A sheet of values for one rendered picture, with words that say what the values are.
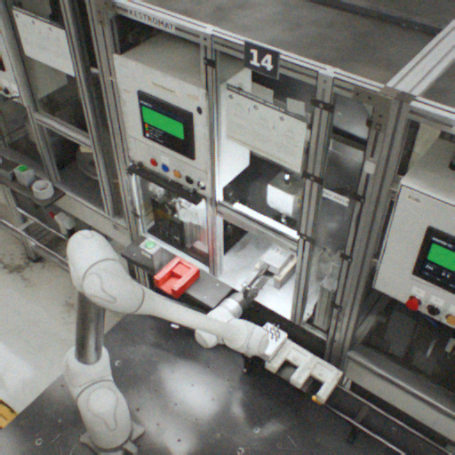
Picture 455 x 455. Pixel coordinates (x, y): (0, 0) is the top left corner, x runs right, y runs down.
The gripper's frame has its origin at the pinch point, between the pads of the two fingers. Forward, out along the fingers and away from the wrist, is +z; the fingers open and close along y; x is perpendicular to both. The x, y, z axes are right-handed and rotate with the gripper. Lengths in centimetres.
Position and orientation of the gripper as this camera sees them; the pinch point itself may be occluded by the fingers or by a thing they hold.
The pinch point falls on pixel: (263, 275)
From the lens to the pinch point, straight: 240.3
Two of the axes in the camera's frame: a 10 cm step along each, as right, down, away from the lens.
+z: 6.0, -5.6, 5.7
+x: -8.0, -4.2, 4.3
